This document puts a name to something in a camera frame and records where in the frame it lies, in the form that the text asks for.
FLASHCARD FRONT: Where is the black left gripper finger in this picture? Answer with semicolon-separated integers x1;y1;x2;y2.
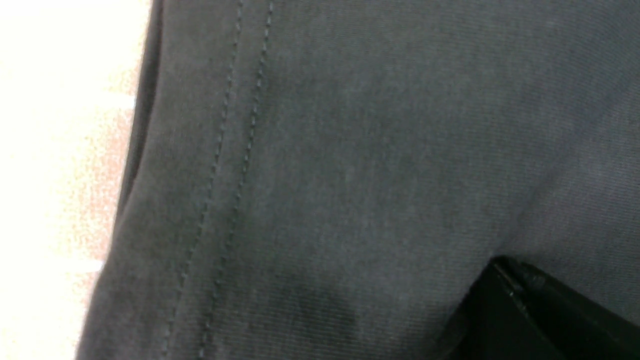
445;256;640;360

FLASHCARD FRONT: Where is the gray long-sleeved shirt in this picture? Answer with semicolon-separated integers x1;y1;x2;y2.
76;0;639;360

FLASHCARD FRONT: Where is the beige checkered tablecloth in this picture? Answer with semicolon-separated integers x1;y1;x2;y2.
0;0;151;360

